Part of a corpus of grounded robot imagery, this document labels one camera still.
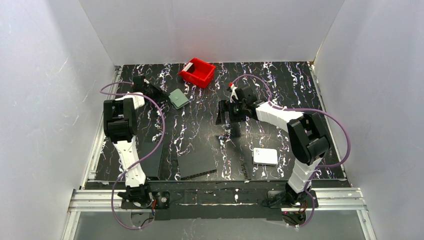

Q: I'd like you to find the mint green card holder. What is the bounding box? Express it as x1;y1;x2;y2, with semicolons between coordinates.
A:
168;88;190;110

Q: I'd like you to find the red plastic bin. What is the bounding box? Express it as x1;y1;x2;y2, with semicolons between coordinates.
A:
177;58;216;89

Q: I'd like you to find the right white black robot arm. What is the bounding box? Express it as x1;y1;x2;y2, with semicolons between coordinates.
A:
215;85;332;205

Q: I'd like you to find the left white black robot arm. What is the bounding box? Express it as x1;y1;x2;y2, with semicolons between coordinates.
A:
103;75;168;207

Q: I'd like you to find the small black comb strip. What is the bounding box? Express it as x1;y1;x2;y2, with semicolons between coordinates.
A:
240;163;251;181

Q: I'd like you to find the white flat box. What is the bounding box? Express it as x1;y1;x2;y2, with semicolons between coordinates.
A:
252;147;278;166

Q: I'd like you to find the black flat plate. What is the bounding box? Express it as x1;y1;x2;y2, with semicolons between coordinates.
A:
177;149;217;181

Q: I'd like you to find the black rectangular block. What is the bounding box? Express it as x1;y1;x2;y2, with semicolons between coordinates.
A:
137;142;163;180

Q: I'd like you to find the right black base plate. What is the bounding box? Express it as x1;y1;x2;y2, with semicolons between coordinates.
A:
261;190;319;209

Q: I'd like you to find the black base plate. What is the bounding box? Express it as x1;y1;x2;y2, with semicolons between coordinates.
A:
120;191;171;210
261;190;319;209

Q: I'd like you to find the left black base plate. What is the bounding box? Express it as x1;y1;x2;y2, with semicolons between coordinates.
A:
120;191;171;210

